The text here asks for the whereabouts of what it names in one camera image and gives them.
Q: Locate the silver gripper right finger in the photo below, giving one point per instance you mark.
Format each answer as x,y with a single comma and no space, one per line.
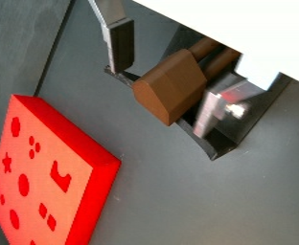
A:
234,102

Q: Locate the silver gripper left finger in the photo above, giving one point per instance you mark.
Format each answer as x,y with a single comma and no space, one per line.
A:
118,28

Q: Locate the brown three prong object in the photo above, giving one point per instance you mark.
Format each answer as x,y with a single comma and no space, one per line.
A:
172,86

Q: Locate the black curved fixture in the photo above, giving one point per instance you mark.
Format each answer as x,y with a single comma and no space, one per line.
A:
217,143

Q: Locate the red foam shape board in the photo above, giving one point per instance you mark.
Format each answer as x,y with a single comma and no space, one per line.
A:
56,174

